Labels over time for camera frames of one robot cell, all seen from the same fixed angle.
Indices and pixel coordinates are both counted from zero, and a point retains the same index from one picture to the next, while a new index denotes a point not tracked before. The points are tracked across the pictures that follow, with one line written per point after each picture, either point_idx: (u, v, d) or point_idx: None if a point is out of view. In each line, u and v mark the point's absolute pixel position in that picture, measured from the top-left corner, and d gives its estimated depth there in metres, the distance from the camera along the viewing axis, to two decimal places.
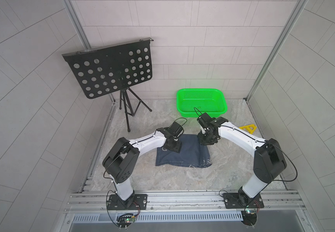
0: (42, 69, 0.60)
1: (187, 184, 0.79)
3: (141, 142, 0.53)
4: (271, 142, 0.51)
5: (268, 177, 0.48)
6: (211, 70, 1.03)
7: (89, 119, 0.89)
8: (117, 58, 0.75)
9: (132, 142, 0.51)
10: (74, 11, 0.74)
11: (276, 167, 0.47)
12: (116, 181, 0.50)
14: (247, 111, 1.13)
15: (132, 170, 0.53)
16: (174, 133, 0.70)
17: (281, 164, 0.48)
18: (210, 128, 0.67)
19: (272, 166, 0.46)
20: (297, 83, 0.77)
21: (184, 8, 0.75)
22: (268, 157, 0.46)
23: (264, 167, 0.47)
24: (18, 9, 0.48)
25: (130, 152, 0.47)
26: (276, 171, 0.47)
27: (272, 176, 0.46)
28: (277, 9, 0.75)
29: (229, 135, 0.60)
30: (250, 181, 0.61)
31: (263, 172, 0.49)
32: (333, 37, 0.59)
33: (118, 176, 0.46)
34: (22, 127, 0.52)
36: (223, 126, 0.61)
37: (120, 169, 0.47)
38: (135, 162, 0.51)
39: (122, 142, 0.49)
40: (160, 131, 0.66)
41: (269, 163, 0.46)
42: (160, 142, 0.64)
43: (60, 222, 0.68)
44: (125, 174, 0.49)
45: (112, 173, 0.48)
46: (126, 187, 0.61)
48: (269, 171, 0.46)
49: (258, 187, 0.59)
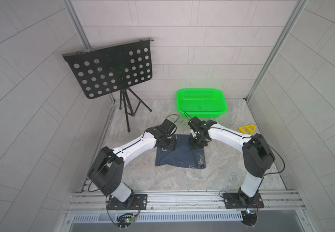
0: (42, 69, 0.60)
1: (187, 184, 0.79)
3: (126, 150, 0.49)
4: (256, 137, 0.53)
5: (259, 171, 0.50)
6: (211, 70, 1.03)
7: (90, 119, 0.88)
8: (117, 58, 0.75)
9: (116, 152, 0.47)
10: (74, 11, 0.74)
11: (266, 161, 0.49)
12: (104, 193, 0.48)
14: (247, 111, 1.13)
15: (120, 180, 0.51)
16: (165, 131, 0.68)
17: (270, 157, 0.50)
18: (202, 131, 0.69)
19: (260, 161, 0.48)
20: (297, 83, 0.77)
21: (185, 8, 0.75)
22: (255, 151, 0.48)
23: (253, 161, 0.49)
24: (18, 8, 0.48)
25: (113, 164, 0.44)
26: (266, 166, 0.49)
27: (263, 170, 0.48)
28: (277, 9, 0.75)
29: (218, 136, 0.63)
30: (246, 178, 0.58)
31: (253, 166, 0.51)
32: (333, 37, 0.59)
33: (105, 188, 0.44)
34: (22, 127, 0.52)
36: (213, 127, 0.64)
37: (105, 181, 0.44)
38: (121, 171, 0.47)
39: (105, 152, 0.46)
40: (150, 131, 0.62)
41: (258, 157, 0.48)
42: (149, 145, 0.59)
43: (60, 222, 0.68)
44: (112, 184, 0.46)
45: (98, 185, 0.45)
46: (122, 190, 0.60)
48: (258, 165, 0.48)
49: (253, 184, 0.60)
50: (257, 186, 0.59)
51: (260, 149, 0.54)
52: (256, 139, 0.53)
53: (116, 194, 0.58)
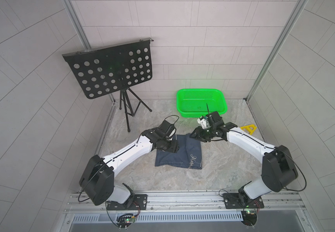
0: (42, 69, 0.60)
1: (187, 184, 0.79)
3: (117, 158, 0.46)
4: (280, 150, 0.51)
5: (276, 185, 0.46)
6: (211, 70, 1.03)
7: (90, 119, 0.88)
8: (117, 58, 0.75)
9: (107, 160, 0.45)
10: (74, 11, 0.74)
11: (288, 177, 0.45)
12: (95, 203, 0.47)
14: (247, 111, 1.13)
15: (112, 189, 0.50)
16: (163, 134, 0.64)
17: (293, 173, 0.46)
18: (219, 132, 0.66)
19: (281, 174, 0.45)
20: (296, 83, 0.78)
21: (184, 8, 0.75)
22: (275, 164, 0.45)
23: (273, 173, 0.45)
24: (18, 9, 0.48)
25: (103, 175, 0.41)
26: (286, 182, 0.45)
27: (282, 185, 0.44)
28: (278, 9, 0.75)
29: (236, 140, 0.60)
30: (255, 183, 0.60)
31: (272, 179, 0.47)
32: (333, 37, 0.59)
33: (96, 198, 0.42)
34: (22, 128, 0.52)
36: (232, 130, 0.61)
37: (95, 191, 0.43)
38: (113, 181, 0.45)
39: (96, 161, 0.44)
40: (146, 135, 0.58)
41: (279, 171, 0.45)
42: (145, 149, 0.56)
43: (60, 222, 0.68)
44: (103, 194, 0.44)
45: (89, 194, 0.44)
46: (120, 194, 0.60)
48: (279, 178, 0.44)
49: (261, 190, 0.57)
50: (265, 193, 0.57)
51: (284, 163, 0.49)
52: (279, 152, 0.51)
53: (112, 198, 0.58)
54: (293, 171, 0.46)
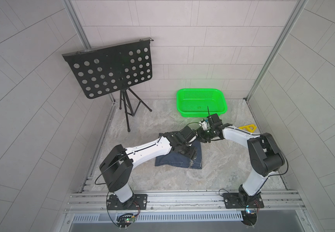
0: (42, 69, 0.60)
1: (187, 184, 0.79)
3: (138, 152, 0.48)
4: (265, 136, 0.54)
5: (262, 169, 0.50)
6: (211, 70, 1.03)
7: (90, 119, 0.88)
8: (117, 57, 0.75)
9: (129, 152, 0.47)
10: (74, 11, 0.74)
11: (273, 161, 0.49)
12: (110, 189, 0.45)
14: (247, 111, 1.13)
15: (127, 181, 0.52)
16: (182, 140, 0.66)
17: (278, 158, 0.50)
18: (217, 131, 0.75)
19: (264, 157, 0.49)
20: (296, 83, 0.78)
21: (184, 8, 0.75)
22: (259, 146, 0.50)
23: (257, 156, 0.51)
24: (18, 8, 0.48)
25: (122, 165, 0.44)
26: (272, 166, 0.49)
27: (267, 169, 0.48)
28: (278, 9, 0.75)
29: (229, 134, 0.68)
30: (250, 176, 0.62)
31: (258, 162, 0.51)
32: (333, 37, 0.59)
33: (111, 185, 0.45)
34: (22, 127, 0.52)
36: (228, 126, 0.69)
37: (112, 178, 0.45)
38: (130, 173, 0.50)
39: (118, 150, 0.46)
40: (167, 137, 0.59)
41: (261, 153, 0.49)
42: (163, 151, 0.58)
43: (60, 222, 0.68)
44: (118, 182, 0.47)
45: (106, 180, 0.46)
46: (125, 191, 0.60)
48: (263, 161, 0.49)
49: (256, 182, 0.59)
50: (260, 186, 0.60)
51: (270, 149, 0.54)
52: (264, 137, 0.54)
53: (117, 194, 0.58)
54: (278, 155, 0.50)
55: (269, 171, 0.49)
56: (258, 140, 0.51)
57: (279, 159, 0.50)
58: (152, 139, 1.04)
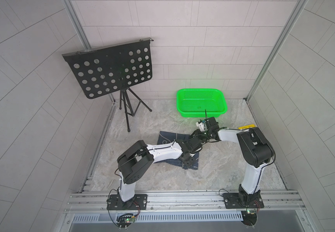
0: (42, 69, 0.60)
1: (187, 184, 0.79)
3: (157, 150, 0.53)
4: (252, 129, 0.59)
5: (253, 160, 0.54)
6: (211, 70, 1.03)
7: (90, 119, 0.88)
8: (117, 57, 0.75)
9: (149, 148, 0.51)
10: (74, 11, 0.74)
11: (263, 151, 0.53)
12: (124, 181, 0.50)
14: (247, 111, 1.13)
15: (142, 175, 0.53)
16: (191, 148, 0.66)
17: (268, 149, 0.53)
18: (214, 135, 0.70)
19: (253, 146, 0.53)
20: (297, 83, 0.77)
21: (185, 8, 0.75)
22: (247, 137, 0.55)
23: (246, 148, 0.55)
24: (18, 8, 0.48)
25: (145, 159, 0.47)
26: (263, 157, 0.52)
27: (258, 159, 0.52)
28: (277, 9, 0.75)
29: (223, 134, 0.74)
30: (246, 173, 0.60)
31: (247, 153, 0.56)
32: (333, 37, 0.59)
33: (128, 178, 0.47)
34: (22, 128, 0.52)
36: (222, 127, 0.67)
37: (131, 170, 0.48)
38: (147, 168, 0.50)
39: (141, 145, 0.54)
40: (179, 143, 0.65)
41: (249, 143, 0.54)
42: (175, 154, 0.62)
43: (60, 222, 0.68)
44: (134, 176, 0.49)
45: (122, 172, 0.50)
46: (130, 189, 0.62)
48: (251, 151, 0.53)
49: (252, 178, 0.61)
50: (257, 181, 0.61)
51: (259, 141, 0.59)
52: (252, 131, 0.59)
53: (122, 191, 0.61)
54: (267, 146, 0.54)
55: (260, 162, 0.53)
56: (244, 134, 0.55)
57: (270, 149, 0.53)
58: (152, 139, 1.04)
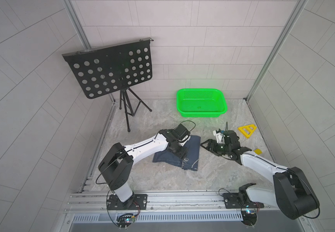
0: (42, 69, 0.60)
1: (187, 184, 0.79)
3: (137, 149, 0.50)
4: (294, 172, 0.47)
5: (292, 212, 0.42)
6: (211, 70, 1.03)
7: (89, 119, 0.89)
8: (117, 58, 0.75)
9: (128, 149, 0.48)
10: (74, 11, 0.74)
11: (306, 203, 0.42)
12: (111, 188, 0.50)
14: (247, 111, 1.13)
15: (127, 178, 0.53)
16: (178, 136, 0.67)
17: (311, 199, 0.42)
18: (234, 156, 0.67)
19: (295, 197, 0.42)
20: (297, 83, 0.77)
21: (184, 8, 0.75)
22: (287, 185, 0.43)
23: (286, 195, 0.43)
24: (18, 9, 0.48)
25: (123, 162, 0.44)
26: (303, 209, 0.41)
27: (299, 212, 0.41)
28: (278, 9, 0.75)
29: (248, 159, 0.61)
30: (261, 192, 0.58)
31: (286, 201, 0.44)
32: (333, 37, 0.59)
33: (112, 184, 0.45)
34: (22, 127, 0.52)
36: (248, 152, 0.62)
37: (114, 176, 0.45)
38: (130, 170, 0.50)
39: (118, 148, 0.47)
40: (162, 134, 0.61)
41: (290, 192, 0.42)
42: (160, 147, 0.58)
43: (60, 222, 0.68)
44: (119, 181, 0.47)
45: (106, 179, 0.46)
46: (125, 189, 0.61)
48: (292, 201, 0.42)
49: (267, 199, 0.55)
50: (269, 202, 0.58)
51: (300, 187, 0.46)
52: (293, 174, 0.47)
53: (118, 193, 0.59)
54: (311, 196, 0.43)
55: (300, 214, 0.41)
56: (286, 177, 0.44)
57: (313, 201, 0.42)
58: None
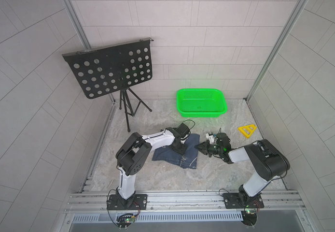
0: (42, 69, 0.60)
1: (187, 184, 0.79)
3: (152, 138, 0.56)
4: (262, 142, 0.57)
5: (266, 172, 0.49)
6: (211, 70, 1.03)
7: (89, 119, 0.89)
8: (117, 58, 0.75)
9: (145, 137, 0.54)
10: (74, 11, 0.74)
11: (274, 162, 0.48)
12: (128, 174, 0.53)
14: (247, 111, 1.13)
15: (143, 164, 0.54)
16: (182, 134, 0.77)
17: (280, 159, 0.49)
18: (225, 157, 0.75)
19: (264, 158, 0.50)
20: (296, 83, 0.78)
21: (184, 8, 0.75)
22: (256, 150, 0.52)
23: (257, 159, 0.51)
24: (18, 9, 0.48)
25: (143, 147, 0.51)
26: (276, 168, 0.48)
27: (271, 170, 0.47)
28: (277, 9, 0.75)
29: (233, 155, 0.70)
30: (252, 178, 0.61)
31: (259, 165, 0.51)
32: (333, 37, 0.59)
33: (131, 169, 0.49)
34: (22, 127, 0.52)
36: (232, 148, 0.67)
37: (132, 161, 0.50)
38: (147, 156, 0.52)
39: (136, 137, 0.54)
40: (170, 130, 0.69)
41: (259, 155, 0.50)
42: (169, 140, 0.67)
43: (60, 222, 0.68)
44: (137, 166, 0.52)
45: (124, 166, 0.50)
46: (131, 185, 0.63)
48: (263, 162, 0.49)
49: (258, 184, 0.58)
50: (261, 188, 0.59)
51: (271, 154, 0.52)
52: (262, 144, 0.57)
53: (124, 187, 0.60)
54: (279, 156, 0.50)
55: (274, 173, 0.47)
56: (254, 146, 0.53)
57: (284, 160, 0.49)
58: None
